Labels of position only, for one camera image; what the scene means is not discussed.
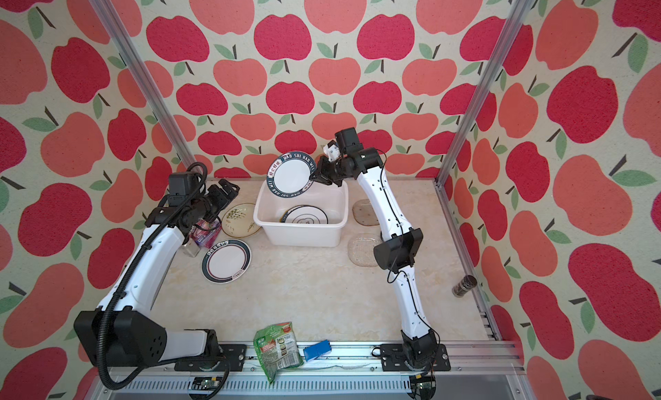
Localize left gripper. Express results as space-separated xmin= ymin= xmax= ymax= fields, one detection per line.
xmin=192 ymin=177 xmax=241 ymax=221

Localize white plate black rings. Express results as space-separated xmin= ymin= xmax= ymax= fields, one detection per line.
xmin=280 ymin=204 xmax=330 ymax=225

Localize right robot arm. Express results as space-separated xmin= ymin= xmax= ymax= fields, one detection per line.
xmin=311 ymin=143 xmax=440 ymax=372

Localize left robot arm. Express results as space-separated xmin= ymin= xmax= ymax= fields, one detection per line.
xmin=74 ymin=171 xmax=240 ymax=390

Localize white plastic bin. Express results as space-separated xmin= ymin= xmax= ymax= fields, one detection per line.
xmin=254 ymin=183 xmax=349 ymax=248

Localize beige willow pattern plate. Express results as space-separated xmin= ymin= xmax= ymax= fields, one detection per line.
xmin=221 ymin=203 xmax=261 ymax=238

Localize purple snack bag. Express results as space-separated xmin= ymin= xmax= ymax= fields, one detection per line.
xmin=189 ymin=219 xmax=221 ymax=249

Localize small jar black lid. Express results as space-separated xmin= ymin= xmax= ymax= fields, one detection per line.
xmin=180 ymin=238 xmax=201 ymax=258

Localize red green rim plate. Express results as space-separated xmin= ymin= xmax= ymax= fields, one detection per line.
xmin=201 ymin=239 xmax=252 ymax=284

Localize clear pink glass plate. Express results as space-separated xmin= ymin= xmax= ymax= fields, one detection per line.
xmin=347 ymin=234 xmax=382 ymax=267

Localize green snack packet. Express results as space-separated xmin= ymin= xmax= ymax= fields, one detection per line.
xmin=253 ymin=322 xmax=304 ymax=385

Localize blue small box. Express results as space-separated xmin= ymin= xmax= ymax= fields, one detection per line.
xmin=303 ymin=340 xmax=332 ymax=362

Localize dark spice jar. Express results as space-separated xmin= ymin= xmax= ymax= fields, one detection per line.
xmin=452 ymin=274 xmax=478 ymax=298

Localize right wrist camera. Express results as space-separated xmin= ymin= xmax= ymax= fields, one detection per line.
xmin=323 ymin=140 xmax=342 ymax=162

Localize black corrugated cable hose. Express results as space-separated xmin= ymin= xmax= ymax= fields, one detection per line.
xmin=96 ymin=161 xmax=233 ymax=400

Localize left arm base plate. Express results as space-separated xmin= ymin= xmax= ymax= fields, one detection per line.
xmin=174 ymin=343 xmax=247 ymax=372

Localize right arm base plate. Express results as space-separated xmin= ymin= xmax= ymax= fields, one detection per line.
xmin=372 ymin=344 xmax=452 ymax=372

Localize left aluminium frame post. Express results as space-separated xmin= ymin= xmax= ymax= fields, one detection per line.
xmin=89 ymin=0 xmax=196 ymax=167

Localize aluminium frame post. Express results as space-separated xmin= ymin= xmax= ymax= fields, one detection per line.
xmin=89 ymin=0 xmax=196 ymax=167
xmin=435 ymin=0 xmax=534 ymax=192

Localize aluminium front rail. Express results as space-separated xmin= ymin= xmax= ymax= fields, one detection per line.
xmin=82 ymin=341 xmax=534 ymax=399

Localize right aluminium frame post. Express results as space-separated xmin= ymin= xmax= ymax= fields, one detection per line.
xmin=435 ymin=0 xmax=534 ymax=192

